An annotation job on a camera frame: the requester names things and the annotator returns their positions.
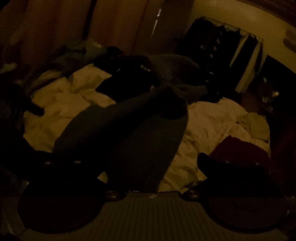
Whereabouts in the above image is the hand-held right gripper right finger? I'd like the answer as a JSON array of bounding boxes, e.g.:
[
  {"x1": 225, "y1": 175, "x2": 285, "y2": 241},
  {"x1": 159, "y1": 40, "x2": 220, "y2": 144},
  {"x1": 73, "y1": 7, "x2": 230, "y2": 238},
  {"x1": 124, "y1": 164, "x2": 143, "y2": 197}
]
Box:
[{"x1": 197, "y1": 152, "x2": 277, "y2": 187}]

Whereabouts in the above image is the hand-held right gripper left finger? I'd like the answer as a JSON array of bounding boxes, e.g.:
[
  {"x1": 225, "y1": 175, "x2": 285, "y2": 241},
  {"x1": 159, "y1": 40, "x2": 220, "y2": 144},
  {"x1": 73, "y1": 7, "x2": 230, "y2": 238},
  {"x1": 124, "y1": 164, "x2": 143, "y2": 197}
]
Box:
[{"x1": 32, "y1": 159, "x2": 105, "y2": 187}]

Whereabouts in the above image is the dark knit sweater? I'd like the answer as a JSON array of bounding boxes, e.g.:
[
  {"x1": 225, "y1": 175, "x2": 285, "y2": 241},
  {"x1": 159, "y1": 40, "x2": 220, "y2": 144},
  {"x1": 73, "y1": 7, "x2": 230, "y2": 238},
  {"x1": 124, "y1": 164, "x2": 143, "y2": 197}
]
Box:
[{"x1": 54, "y1": 87, "x2": 189, "y2": 193}]

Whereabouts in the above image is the black clothes pile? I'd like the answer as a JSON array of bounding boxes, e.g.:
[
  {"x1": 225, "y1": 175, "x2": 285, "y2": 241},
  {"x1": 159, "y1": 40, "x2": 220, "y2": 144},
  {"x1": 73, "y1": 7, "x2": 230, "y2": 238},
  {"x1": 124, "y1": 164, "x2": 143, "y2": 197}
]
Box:
[{"x1": 95, "y1": 46, "x2": 161, "y2": 102}]

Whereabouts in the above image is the white leaf-print duvet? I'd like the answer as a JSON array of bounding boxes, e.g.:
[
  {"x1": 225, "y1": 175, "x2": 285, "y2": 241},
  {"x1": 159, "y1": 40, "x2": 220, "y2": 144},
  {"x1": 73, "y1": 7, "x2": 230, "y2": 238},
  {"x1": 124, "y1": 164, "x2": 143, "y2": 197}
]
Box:
[{"x1": 23, "y1": 64, "x2": 271, "y2": 193}]

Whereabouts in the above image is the red cloth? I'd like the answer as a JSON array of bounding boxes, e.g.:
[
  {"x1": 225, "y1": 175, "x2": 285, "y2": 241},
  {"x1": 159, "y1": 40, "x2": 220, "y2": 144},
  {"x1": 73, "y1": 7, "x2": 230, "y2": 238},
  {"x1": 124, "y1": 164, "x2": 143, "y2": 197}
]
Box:
[{"x1": 211, "y1": 135, "x2": 271, "y2": 165}]

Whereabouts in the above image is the pale crumpled cloth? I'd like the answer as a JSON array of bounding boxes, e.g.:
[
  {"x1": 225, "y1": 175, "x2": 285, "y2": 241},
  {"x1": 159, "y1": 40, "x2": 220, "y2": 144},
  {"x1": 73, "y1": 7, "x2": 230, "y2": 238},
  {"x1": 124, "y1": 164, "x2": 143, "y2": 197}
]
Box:
[{"x1": 237, "y1": 113, "x2": 270, "y2": 141}]

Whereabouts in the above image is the dark grey fleece blanket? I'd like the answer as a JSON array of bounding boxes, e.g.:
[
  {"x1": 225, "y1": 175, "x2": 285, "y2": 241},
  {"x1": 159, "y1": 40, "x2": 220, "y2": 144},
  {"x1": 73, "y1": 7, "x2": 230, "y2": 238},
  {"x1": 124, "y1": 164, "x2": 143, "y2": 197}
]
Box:
[{"x1": 128, "y1": 54, "x2": 210, "y2": 103}]

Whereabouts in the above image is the black slatted crate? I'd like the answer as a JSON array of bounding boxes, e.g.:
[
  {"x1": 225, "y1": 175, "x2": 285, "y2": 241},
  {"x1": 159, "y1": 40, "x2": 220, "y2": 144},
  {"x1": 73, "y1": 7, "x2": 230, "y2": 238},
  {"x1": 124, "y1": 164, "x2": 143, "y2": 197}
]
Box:
[{"x1": 183, "y1": 16, "x2": 264, "y2": 94}]

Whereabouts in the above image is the teal blanket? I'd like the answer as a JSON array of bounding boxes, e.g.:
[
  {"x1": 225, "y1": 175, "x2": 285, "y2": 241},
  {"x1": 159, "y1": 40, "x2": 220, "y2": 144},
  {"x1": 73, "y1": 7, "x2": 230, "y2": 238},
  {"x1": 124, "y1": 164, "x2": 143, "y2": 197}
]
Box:
[{"x1": 35, "y1": 39, "x2": 105, "y2": 77}]

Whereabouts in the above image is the orange curtain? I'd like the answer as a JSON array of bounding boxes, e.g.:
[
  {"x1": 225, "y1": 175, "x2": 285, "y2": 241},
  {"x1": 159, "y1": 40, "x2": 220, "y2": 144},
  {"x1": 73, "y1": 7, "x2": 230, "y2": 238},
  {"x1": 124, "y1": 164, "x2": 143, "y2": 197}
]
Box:
[{"x1": 0, "y1": 0, "x2": 162, "y2": 61}]

